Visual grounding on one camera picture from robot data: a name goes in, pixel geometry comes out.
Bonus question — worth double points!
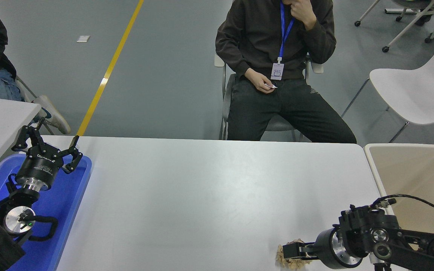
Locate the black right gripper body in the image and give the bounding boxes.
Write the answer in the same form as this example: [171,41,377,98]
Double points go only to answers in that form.
[313,228,344,268]

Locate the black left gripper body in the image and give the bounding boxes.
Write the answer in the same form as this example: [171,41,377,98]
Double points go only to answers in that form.
[15,145,64,186]

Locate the tan paper ball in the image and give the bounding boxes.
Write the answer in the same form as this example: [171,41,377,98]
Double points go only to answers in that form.
[275,239,313,268]

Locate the person's right hand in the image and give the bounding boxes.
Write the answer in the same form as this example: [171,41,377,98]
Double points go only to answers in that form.
[245,69,278,93]

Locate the person's left hand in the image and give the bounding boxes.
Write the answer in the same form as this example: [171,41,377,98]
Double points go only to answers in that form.
[290,0,317,30]

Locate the blue plastic tray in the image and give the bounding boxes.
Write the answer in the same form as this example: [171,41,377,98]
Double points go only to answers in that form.
[0,154,92,271]

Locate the large pale bin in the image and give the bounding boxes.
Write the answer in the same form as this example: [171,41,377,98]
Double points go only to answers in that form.
[364,142,434,271]

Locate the grey chair with white armrests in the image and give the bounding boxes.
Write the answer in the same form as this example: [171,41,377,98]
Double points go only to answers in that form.
[214,53,325,142]

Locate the yellow floor tape line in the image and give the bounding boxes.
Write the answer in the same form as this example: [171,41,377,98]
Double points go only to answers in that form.
[76,0,145,137]

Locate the white shell chair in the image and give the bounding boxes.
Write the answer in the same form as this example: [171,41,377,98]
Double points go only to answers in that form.
[341,30,434,148]

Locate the white base bar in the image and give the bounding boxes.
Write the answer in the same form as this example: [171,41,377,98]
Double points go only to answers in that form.
[385,8,434,15]

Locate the white rolling chair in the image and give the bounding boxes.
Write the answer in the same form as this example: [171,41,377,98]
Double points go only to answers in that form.
[355,0,434,53]

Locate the grey metal chair frame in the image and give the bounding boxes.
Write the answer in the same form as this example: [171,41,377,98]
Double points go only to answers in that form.
[15,75,55,135]

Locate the blue lanyard with badge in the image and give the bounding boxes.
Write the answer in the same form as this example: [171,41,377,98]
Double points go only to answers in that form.
[270,2,296,81]

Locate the seated person with lanyard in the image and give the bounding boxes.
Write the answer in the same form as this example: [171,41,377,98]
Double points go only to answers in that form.
[215,0,357,143]

